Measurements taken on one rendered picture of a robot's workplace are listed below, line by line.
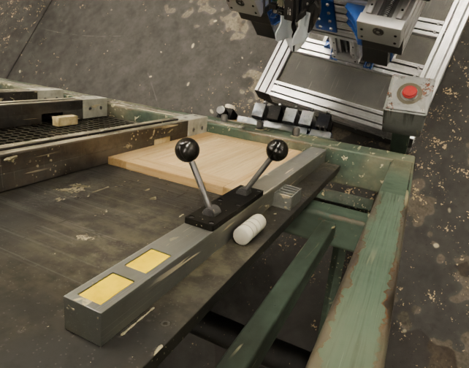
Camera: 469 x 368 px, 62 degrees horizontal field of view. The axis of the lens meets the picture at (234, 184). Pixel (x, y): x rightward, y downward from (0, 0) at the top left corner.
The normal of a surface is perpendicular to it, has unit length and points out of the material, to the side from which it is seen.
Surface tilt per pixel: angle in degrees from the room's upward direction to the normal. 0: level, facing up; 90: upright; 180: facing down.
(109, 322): 90
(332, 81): 0
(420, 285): 0
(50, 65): 0
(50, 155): 90
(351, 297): 60
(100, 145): 90
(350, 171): 30
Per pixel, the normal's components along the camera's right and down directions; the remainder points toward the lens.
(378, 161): -0.44, 0.24
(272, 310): 0.11, -0.94
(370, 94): -0.32, -0.26
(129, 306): 0.90, 0.23
